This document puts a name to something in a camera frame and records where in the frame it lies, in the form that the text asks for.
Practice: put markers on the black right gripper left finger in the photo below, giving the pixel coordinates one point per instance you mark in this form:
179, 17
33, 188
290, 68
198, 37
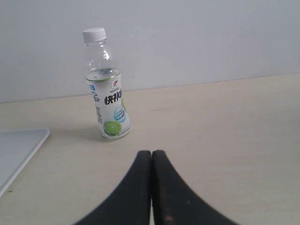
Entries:
129, 203

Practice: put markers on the white rectangular plastic tray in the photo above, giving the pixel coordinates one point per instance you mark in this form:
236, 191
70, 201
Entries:
17, 147

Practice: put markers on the white bottle cap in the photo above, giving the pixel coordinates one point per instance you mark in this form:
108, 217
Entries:
94, 35

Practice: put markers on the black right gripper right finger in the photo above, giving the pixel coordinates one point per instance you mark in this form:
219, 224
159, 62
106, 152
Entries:
174, 202

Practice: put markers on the clear plastic drink bottle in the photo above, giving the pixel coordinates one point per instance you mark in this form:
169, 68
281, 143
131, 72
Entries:
104, 81

